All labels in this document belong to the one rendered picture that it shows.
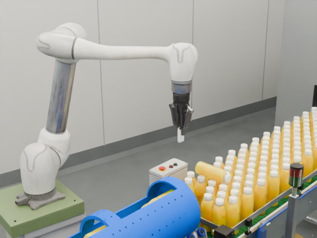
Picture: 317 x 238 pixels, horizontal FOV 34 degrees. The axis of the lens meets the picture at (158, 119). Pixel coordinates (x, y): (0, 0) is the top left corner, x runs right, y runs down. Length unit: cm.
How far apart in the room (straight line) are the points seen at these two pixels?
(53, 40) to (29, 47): 245
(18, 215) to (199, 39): 372
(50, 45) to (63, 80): 27
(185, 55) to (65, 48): 52
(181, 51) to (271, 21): 441
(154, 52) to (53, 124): 64
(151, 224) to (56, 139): 74
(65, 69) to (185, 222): 90
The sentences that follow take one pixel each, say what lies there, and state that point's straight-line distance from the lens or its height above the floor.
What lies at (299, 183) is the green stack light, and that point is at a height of 118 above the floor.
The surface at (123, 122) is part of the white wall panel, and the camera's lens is 548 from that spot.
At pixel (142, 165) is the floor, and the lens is 532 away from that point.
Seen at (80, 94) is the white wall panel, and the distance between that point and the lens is 512.
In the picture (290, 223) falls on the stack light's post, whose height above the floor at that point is 96.
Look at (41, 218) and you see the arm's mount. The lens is 253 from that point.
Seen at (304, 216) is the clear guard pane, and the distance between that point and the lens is 306.
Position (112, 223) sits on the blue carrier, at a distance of 213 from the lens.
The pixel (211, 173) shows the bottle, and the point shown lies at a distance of 269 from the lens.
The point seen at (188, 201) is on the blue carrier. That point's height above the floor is 118.
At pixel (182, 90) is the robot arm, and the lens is 226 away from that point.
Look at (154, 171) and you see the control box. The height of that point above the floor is 110.
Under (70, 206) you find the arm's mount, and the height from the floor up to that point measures 107.
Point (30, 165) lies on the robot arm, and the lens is 253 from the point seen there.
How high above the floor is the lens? 236
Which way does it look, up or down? 21 degrees down
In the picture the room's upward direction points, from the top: straight up
